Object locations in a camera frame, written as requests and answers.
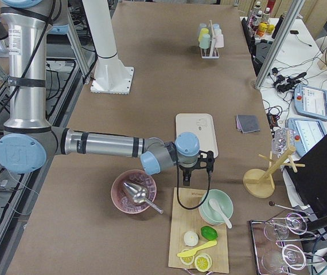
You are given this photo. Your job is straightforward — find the pink ribbed bowl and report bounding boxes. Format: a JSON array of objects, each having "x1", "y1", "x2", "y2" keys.
[{"x1": 111, "y1": 170, "x2": 157, "y2": 214}]

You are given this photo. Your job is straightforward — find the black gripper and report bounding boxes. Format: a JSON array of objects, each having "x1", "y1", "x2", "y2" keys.
[{"x1": 179, "y1": 165, "x2": 197, "y2": 185}]

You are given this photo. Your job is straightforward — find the yellow cup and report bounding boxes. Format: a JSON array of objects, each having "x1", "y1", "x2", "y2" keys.
[{"x1": 198, "y1": 27, "x2": 209, "y2": 42}]

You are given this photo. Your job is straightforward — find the blue teach pendant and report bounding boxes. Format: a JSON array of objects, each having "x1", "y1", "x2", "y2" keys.
[
  {"x1": 294, "y1": 84, "x2": 327, "y2": 121},
  {"x1": 287, "y1": 118, "x2": 327, "y2": 157}
]

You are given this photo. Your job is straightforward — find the metal ice scoop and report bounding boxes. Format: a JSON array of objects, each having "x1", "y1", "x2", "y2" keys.
[{"x1": 123, "y1": 181, "x2": 164, "y2": 214}]

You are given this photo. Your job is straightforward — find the white garlic bulb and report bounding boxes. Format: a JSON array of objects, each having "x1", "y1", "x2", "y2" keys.
[{"x1": 183, "y1": 231, "x2": 199, "y2": 247}]

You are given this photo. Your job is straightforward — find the green cup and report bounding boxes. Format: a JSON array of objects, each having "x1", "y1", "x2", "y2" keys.
[{"x1": 199, "y1": 34, "x2": 211, "y2": 50}]

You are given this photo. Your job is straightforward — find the wooden cutting board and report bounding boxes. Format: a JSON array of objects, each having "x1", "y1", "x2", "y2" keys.
[{"x1": 168, "y1": 188, "x2": 229, "y2": 273}]

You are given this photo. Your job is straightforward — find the wine glass rack tray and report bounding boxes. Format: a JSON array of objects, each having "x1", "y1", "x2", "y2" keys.
[{"x1": 249, "y1": 201, "x2": 327, "y2": 274}]

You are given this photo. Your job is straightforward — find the aluminium frame post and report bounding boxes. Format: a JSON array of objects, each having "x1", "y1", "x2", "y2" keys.
[{"x1": 254, "y1": 0, "x2": 305, "y2": 90}]

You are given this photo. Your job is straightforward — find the grey folded cloth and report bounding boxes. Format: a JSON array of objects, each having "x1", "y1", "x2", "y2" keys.
[{"x1": 235, "y1": 115, "x2": 260, "y2": 133}]

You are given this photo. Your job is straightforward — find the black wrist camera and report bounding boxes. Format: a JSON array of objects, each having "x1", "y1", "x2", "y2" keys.
[{"x1": 196, "y1": 150, "x2": 215, "y2": 176}]

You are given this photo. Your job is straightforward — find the white wire cup rack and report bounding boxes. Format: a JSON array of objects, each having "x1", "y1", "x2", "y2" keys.
[{"x1": 199, "y1": 20, "x2": 220, "y2": 59}]

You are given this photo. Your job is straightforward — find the white ceramic spoon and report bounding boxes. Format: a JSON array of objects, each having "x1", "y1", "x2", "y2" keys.
[{"x1": 209, "y1": 198, "x2": 232, "y2": 229}]

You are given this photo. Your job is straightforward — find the cream rabbit tray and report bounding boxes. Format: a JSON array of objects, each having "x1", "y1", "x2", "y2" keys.
[{"x1": 176, "y1": 113, "x2": 219, "y2": 158}]

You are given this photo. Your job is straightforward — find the stacked green bowls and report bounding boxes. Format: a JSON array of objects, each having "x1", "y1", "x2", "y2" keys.
[{"x1": 198, "y1": 188, "x2": 234, "y2": 225}]

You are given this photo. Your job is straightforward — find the cream white cup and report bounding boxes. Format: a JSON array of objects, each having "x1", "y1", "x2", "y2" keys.
[{"x1": 212, "y1": 29, "x2": 223, "y2": 39}]

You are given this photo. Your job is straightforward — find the grey cup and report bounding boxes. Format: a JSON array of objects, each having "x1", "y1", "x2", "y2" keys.
[{"x1": 197, "y1": 23, "x2": 207, "y2": 36}]

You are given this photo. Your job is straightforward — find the black laptop monitor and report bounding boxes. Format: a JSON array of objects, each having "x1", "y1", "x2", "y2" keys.
[{"x1": 286, "y1": 134, "x2": 327, "y2": 232}]

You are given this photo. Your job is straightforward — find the lemon half slice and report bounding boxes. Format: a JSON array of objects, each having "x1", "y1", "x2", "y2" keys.
[{"x1": 194, "y1": 254, "x2": 212, "y2": 272}]

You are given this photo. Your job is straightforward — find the green lime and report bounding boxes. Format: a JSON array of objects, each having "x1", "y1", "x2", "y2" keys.
[{"x1": 200, "y1": 226, "x2": 218, "y2": 241}]

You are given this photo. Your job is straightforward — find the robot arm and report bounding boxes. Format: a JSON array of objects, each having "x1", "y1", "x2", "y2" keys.
[{"x1": 0, "y1": 1, "x2": 200, "y2": 182}]

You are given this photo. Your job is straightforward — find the wooden mug tree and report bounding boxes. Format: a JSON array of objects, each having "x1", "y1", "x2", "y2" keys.
[{"x1": 243, "y1": 133, "x2": 306, "y2": 198}]

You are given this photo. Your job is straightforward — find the pink cup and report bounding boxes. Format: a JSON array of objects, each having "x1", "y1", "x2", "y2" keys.
[{"x1": 215, "y1": 34, "x2": 224, "y2": 49}]

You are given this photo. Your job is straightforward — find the yellow plastic knife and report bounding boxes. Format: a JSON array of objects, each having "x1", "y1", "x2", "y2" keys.
[{"x1": 177, "y1": 240, "x2": 217, "y2": 258}]

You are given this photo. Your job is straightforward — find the clear glass cup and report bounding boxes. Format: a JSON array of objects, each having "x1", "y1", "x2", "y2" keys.
[{"x1": 272, "y1": 128, "x2": 295, "y2": 158}]

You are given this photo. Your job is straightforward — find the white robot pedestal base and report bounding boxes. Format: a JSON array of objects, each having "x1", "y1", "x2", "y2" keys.
[{"x1": 83, "y1": 0, "x2": 134, "y2": 95}]

